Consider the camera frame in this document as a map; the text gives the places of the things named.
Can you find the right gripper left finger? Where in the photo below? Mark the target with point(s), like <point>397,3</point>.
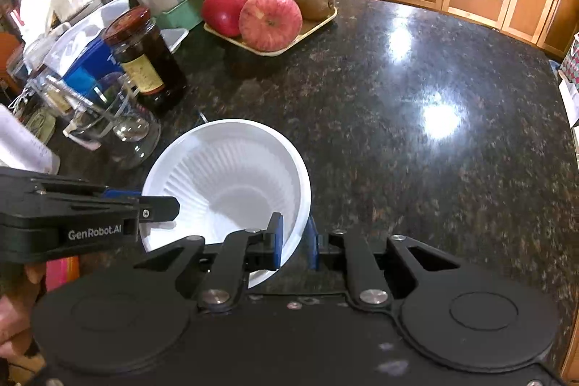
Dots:
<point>241,253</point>

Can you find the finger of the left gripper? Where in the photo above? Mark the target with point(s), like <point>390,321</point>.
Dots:
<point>151,208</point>

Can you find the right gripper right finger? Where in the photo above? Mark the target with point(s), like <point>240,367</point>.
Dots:
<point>350,255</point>

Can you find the white bowl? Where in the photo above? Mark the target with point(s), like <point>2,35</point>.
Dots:
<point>229,175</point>

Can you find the person left hand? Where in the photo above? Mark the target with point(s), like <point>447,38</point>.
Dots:
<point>16,336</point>

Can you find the clear glass cup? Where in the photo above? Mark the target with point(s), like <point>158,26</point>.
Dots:
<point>108,117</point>

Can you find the dark sauce jar red lid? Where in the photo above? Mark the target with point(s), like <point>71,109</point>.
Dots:
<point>139,48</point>

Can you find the blue tissue pack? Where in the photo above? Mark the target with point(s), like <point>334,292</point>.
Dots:
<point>95,74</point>

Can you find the dark red apple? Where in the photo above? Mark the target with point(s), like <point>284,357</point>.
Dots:
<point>223,15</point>

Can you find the pink striped apple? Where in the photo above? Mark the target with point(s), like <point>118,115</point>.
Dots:
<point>261,18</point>

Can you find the yellow fruit tray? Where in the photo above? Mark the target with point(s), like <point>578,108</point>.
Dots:
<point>308,28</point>

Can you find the brown kiwi fruit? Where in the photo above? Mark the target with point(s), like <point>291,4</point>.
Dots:
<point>316,10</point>

